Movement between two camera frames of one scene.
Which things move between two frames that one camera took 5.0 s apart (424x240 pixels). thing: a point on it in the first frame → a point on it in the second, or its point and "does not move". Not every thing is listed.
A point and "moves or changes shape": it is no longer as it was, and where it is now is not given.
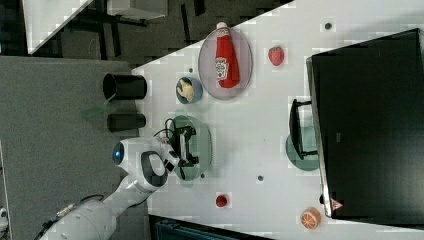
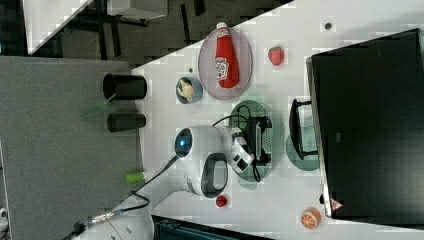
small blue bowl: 197,90 does not move
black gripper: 181,145 → 257,124
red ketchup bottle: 226,69 does not move
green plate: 200,146 moves or changes shape
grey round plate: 207,59 does not move
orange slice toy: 310,218 does not move
